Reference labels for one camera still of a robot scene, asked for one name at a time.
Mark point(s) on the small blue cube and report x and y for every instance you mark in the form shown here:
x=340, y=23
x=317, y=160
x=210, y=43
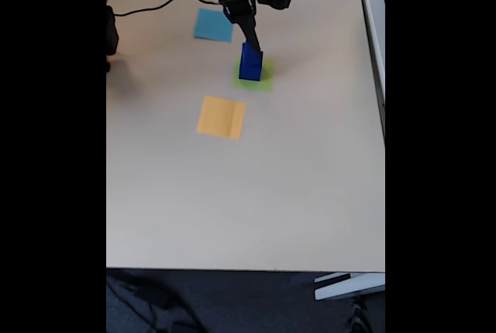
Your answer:
x=248, y=48

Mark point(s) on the medium blue cube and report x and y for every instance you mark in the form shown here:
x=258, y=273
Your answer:
x=248, y=59

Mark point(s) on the large blue cube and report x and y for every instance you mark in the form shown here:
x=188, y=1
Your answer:
x=250, y=73

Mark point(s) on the blue paper square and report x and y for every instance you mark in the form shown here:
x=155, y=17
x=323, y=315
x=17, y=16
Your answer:
x=213, y=25

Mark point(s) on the green paper square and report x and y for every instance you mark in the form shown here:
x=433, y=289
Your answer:
x=267, y=81

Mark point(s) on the orange paper square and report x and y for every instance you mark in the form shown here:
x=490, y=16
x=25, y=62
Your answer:
x=217, y=118

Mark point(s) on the white neighbouring desk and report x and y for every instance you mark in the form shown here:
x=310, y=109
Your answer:
x=377, y=38

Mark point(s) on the white table foot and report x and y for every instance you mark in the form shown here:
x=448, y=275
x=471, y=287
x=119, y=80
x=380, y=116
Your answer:
x=348, y=286

